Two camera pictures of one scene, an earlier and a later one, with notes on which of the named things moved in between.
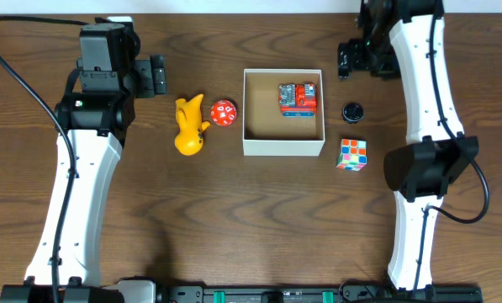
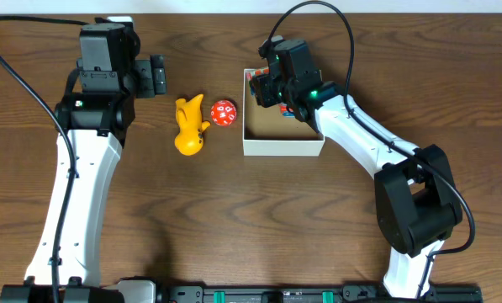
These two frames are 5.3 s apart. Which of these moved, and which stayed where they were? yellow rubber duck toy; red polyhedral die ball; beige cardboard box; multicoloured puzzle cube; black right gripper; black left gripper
Moved: multicoloured puzzle cube; black right gripper
Stayed: red polyhedral die ball; black left gripper; yellow rubber duck toy; beige cardboard box
